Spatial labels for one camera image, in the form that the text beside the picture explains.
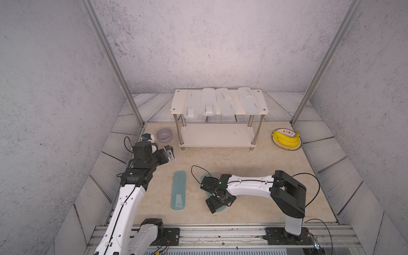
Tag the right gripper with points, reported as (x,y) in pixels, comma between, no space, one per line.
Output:
(214,205)

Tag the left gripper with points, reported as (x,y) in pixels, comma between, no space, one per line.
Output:
(164,159)

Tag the green pencil case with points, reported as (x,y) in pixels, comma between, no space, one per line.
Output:
(179,188)
(208,194)

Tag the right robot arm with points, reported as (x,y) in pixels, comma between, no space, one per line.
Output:
(287,193)

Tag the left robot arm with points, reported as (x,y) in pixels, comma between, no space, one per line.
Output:
(117,240)

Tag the white two-tier shelf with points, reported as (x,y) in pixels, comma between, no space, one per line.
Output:
(217,134)

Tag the purple bowl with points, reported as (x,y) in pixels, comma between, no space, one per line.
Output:
(164,135)

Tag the yellow banana bunch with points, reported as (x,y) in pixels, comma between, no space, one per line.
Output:
(287,141)

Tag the round enamel plate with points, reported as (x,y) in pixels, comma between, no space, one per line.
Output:
(289,133)

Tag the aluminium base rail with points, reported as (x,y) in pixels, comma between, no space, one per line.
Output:
(316,238)

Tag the left aluminium frame post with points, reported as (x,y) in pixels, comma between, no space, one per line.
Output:
(101,37)

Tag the aluminium frame post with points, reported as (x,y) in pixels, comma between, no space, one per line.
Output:
(334,45)
(101,37)

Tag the right aluminium frame post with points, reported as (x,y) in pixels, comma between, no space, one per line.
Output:
(334,45)

